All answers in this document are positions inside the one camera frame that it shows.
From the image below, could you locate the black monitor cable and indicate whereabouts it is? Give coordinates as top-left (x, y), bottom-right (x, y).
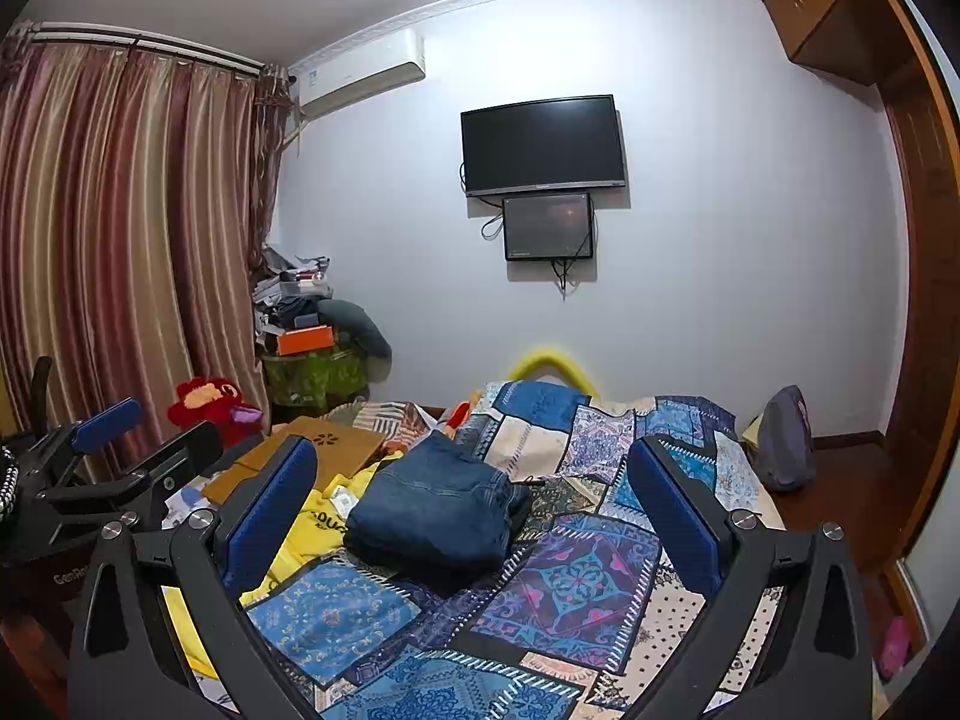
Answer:
top-left (551, 255), bottom-right (582, 301)

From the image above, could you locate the grey backpack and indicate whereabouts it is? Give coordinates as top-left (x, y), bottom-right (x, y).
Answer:
top-left (752, 385), bottom-right (817, 494)

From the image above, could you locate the striped brown curtain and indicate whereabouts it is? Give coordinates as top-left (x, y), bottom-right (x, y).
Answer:
top-left (0, 34), bottom-right (290, 481)

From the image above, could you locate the black wall television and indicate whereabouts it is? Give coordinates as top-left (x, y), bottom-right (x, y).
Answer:
top-left (460, 95), bottom-right (628, 198)

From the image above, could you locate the blue patchwork blanket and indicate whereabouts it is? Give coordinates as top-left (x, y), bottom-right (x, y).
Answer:
top-left (240, 380), bottom-right (788, 720)

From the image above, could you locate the orange box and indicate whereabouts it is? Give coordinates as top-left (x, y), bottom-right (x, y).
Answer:
top-left (276, 325), bottom-right (335, 356)

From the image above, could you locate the brown cardboard box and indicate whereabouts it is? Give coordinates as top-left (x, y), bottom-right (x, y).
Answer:
top-left (201, 415), bottom-right (387, 503)

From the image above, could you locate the white air conditioner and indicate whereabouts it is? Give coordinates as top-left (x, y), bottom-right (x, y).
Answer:
top-left (289, 28), bottom-right (427, 121)

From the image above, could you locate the green patterned box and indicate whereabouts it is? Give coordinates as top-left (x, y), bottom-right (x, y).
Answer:
top-left (261, 349), bottom-right (370, 417)

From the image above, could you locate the pile of clutter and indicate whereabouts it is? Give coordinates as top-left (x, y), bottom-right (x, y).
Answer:
top-left (251, 244), bottom-right (335, 335)

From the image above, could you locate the red plush toy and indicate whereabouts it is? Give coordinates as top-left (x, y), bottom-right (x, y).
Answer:
top-left (166, 377), bottom-right (265, 445)

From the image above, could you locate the yellow printed garment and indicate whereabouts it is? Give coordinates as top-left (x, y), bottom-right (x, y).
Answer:
top-left (161, 465), bottom-right (391, 683)

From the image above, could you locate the yellow hoop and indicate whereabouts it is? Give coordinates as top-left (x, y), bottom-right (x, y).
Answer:
top-left (508, 349), bottom-right (601, 398)

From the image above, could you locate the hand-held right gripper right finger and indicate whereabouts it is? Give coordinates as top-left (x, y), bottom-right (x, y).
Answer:
top-left (626, 435), bottom-right (878, 720)

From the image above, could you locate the curtain rod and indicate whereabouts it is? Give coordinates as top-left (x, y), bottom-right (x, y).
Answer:
top-left (7, 21), bottom-right (290, 80)

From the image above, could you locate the wooden door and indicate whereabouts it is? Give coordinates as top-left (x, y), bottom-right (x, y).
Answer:
top-left (877, 52), bottom-right (960, 578)

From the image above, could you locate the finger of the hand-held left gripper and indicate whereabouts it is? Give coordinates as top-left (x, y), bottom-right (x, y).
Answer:
top-left (30, 397), bottom-right (145, 481)
top-left (37, 422), bottom-right (226, 533)

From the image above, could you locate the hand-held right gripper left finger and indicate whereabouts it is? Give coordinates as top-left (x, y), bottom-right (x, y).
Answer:
top-left (67, 435), bottom-right (331, 720)

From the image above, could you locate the pink slipper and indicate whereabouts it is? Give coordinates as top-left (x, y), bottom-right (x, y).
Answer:
top-left (877, 615), bottom-right (912, 680)

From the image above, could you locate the wooden overhead cabinet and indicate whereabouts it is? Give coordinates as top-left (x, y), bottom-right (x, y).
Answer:
top-left (759, 0), bottom-right (912, 87)

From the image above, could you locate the blue denim jacket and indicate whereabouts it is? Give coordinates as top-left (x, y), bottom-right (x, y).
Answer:
top-left (343, 431), bottom-right (532, 572)

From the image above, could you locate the small black wall monitor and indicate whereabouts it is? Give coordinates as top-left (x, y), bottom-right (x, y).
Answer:
top-left (502, 193), bottom-right (595, 262)

